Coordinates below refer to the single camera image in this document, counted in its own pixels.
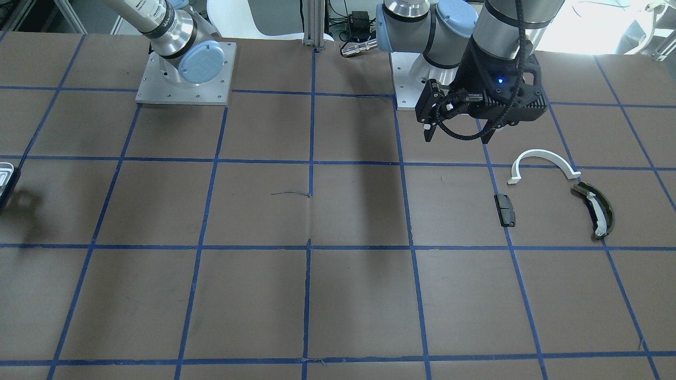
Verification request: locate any white curved plastic clip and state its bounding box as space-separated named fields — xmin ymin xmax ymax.
xmin=507 ymin=149 xmax=581 ymax=185

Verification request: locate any aluminium frame post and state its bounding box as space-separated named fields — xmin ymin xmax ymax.
xmin=299 ymin=1 xmax=326 ymax=50

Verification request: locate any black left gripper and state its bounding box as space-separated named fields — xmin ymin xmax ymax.
xmin=415 ymin=40 xmax=548 ymax=145

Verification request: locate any dark grey brake pad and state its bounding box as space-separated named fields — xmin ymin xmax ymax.
xmin=494 ymin=193 xmax=516 ymax=227

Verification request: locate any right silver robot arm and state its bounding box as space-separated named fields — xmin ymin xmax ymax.
xmin=104 ymin=1 xmax=225 ymax=84

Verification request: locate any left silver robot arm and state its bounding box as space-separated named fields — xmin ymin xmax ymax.
xmin=375 ymin=1 xmax=564 ymax=144

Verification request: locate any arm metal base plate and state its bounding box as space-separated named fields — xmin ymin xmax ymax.
xmin=135 ymin=41 xmax=237 ymax=106
xmin=390 ymin=52 xmax=439 ymax=111

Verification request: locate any white chair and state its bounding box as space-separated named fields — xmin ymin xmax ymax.
xmin=206 ymin=1 xmax=303 ymax=41

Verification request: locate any green curved brake shoe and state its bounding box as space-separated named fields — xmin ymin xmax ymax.
xmin=571 ymin=182 xmax=616 ymax=240

